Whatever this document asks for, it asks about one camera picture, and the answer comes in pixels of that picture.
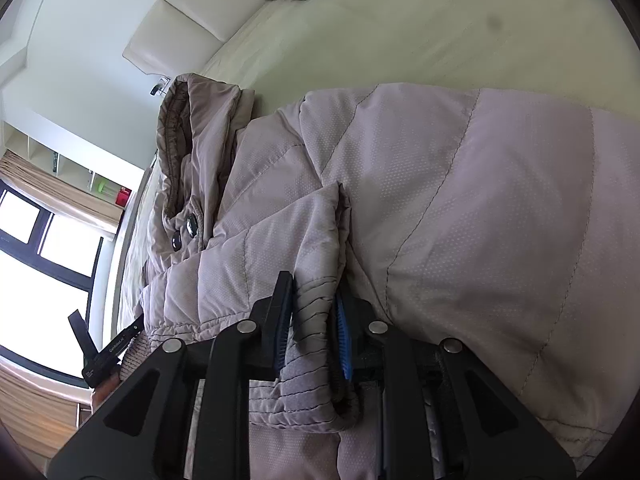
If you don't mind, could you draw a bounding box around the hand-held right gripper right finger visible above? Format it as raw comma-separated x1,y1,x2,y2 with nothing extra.
332,290,581,480

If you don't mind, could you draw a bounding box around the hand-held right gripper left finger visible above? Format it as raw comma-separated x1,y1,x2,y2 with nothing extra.
47,271,296,480

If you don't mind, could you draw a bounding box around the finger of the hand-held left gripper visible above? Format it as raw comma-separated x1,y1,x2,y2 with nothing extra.
120,316,146,345

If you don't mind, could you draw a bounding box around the pale pink puffer jacket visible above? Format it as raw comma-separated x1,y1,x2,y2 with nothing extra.
117,72,640,480

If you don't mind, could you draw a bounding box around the beige curtain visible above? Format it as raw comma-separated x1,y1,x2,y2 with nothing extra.
0,152,126,233
0,355,93,461

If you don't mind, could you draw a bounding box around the black framed window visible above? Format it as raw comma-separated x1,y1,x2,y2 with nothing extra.
0,180,106,386

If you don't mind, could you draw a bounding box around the bed with cream sheet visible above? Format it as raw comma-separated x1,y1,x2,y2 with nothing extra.
117,0,638,321

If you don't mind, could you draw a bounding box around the cream padded headboard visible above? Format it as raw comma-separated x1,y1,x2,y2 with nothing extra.
122,0,266,78

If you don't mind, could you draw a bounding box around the white wall shelf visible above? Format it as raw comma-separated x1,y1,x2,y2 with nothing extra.
0,120,133,207

